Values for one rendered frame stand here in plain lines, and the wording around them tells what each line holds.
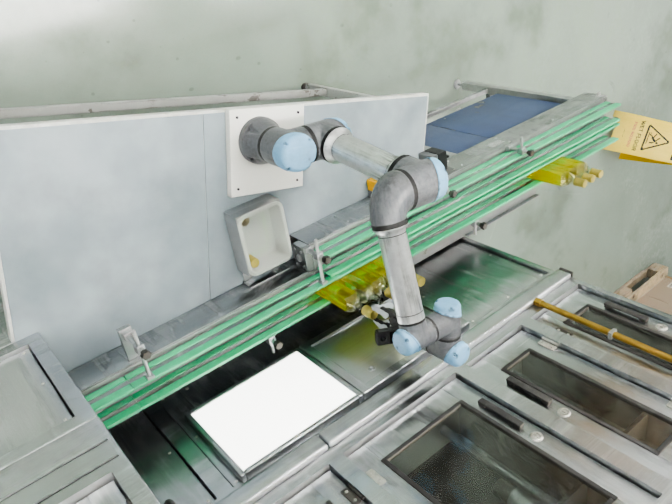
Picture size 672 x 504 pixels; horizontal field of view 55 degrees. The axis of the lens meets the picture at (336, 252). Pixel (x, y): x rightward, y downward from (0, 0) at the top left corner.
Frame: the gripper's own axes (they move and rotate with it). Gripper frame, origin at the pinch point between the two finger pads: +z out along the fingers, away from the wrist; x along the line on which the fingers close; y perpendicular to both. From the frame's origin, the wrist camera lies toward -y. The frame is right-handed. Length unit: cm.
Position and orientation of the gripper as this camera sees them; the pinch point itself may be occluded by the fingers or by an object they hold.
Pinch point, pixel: (372, 313)
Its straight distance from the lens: 206.3
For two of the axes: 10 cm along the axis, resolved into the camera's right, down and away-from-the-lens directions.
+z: -6.3, -3.0, 7.2
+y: 7.7, -3.3, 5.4
